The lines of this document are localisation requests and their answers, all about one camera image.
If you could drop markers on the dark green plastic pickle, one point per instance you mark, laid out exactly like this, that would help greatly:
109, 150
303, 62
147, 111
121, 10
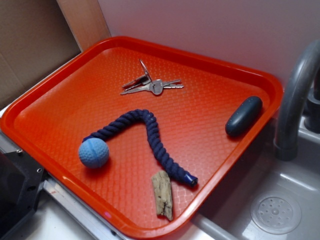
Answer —
244, 116

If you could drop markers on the orange plastic tray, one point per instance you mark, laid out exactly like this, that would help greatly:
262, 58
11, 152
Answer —
50, 121

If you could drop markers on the silver key bunch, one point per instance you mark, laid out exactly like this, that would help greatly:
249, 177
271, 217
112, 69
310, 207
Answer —
146, 83

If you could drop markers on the weathered wood piece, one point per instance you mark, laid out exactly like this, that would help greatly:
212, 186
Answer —
162, 190

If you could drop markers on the light blue dimpled ball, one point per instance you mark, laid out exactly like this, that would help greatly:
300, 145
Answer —
93, 153

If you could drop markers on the light wooden board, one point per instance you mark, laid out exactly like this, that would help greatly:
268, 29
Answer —
86, 21

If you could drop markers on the grey toy sink basin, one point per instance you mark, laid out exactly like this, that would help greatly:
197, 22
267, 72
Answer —
263, 198

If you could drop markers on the grey toy faucet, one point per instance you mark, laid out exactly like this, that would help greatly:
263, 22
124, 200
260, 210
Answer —
302, 94

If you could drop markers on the brown cardboard panel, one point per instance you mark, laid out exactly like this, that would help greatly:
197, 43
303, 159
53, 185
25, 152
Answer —
35, 40

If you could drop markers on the aluminium frame rail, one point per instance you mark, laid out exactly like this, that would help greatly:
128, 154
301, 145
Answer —
60, 215

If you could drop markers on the black metal bracket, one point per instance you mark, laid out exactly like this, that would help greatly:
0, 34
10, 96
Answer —
21, 180

